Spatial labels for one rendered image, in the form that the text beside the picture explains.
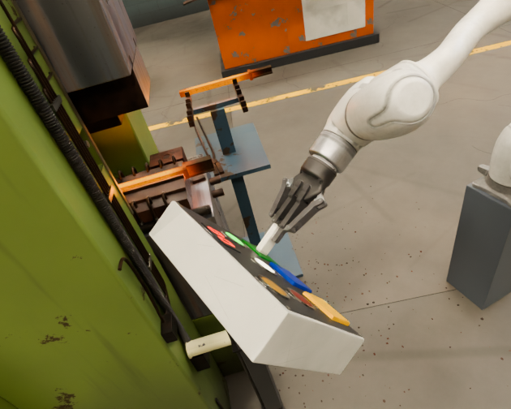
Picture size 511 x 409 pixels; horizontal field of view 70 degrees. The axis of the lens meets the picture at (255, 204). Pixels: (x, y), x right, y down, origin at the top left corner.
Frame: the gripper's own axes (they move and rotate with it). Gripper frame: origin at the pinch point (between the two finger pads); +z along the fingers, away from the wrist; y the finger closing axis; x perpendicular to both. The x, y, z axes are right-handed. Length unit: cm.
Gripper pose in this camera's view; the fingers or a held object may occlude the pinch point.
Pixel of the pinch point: (270, 238)
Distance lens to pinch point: 81.1
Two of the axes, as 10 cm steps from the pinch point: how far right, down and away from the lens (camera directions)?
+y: -5.9, -4.3, 6.8
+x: -5.6, -3.9, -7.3
